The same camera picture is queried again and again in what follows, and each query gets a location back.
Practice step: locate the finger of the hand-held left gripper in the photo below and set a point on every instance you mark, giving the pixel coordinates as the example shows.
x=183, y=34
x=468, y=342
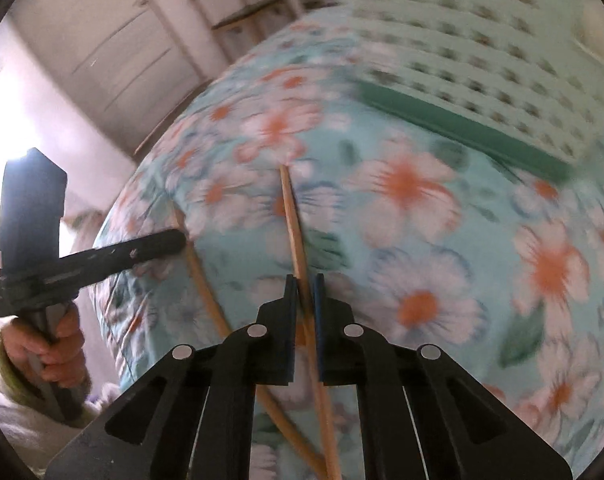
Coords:
x=142, y=247

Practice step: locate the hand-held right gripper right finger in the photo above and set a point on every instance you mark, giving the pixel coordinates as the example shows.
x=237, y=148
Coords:
x=319, y=310

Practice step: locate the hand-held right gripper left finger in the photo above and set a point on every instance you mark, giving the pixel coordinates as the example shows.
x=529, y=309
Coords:
x=293, y=310

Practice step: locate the person's left hand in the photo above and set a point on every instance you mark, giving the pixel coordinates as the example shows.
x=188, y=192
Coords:
x=64, y=360

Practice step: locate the floral light blue blanket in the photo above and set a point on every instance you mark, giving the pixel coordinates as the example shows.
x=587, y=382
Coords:
x=406, y=185

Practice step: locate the green perforated utensil holder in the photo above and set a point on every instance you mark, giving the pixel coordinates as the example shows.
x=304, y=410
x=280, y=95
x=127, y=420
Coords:
x=456, y=60

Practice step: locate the small wooden chair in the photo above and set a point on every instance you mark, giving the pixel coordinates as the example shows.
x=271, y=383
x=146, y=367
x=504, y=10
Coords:
x=252, y=10

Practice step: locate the white door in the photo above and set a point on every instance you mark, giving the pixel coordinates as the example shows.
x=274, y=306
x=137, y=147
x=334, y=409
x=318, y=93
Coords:
x=132, y=50

